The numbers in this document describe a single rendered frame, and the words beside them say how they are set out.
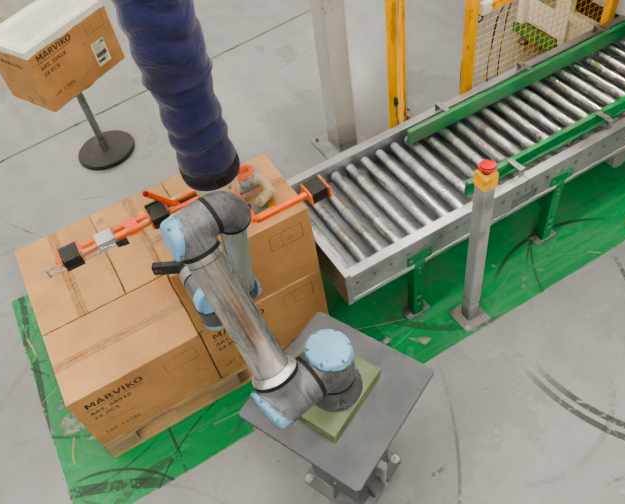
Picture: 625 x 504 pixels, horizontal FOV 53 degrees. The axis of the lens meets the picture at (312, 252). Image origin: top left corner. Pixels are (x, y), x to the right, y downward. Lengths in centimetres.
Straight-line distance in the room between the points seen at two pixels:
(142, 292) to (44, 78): 156
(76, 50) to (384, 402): 279
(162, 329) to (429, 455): 129
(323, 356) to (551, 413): 143
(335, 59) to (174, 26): 186
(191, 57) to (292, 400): 108
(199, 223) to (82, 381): 128
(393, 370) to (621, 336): 143
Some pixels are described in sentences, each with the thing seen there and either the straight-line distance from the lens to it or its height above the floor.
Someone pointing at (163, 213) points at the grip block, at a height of 109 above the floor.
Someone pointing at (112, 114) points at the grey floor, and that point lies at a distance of 499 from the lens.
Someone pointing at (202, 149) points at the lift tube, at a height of 134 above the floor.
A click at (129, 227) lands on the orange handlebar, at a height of 109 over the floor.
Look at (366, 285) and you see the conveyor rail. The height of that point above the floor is 47.
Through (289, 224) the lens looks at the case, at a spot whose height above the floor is 90.
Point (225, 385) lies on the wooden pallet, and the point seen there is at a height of 8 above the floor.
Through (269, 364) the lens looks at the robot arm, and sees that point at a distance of 185.
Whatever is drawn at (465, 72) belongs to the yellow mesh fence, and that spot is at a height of 67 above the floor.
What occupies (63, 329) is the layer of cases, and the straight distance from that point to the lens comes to 298.
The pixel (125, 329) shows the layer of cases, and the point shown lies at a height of 54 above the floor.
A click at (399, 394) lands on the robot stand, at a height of 75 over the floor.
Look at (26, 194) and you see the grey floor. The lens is 463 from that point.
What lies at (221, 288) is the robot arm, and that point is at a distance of 173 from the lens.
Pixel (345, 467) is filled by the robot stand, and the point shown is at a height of 75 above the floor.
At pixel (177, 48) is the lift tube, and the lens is 199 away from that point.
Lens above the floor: 273
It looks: 50 degrees down
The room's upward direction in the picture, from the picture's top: 11 degrees counter-clockwise
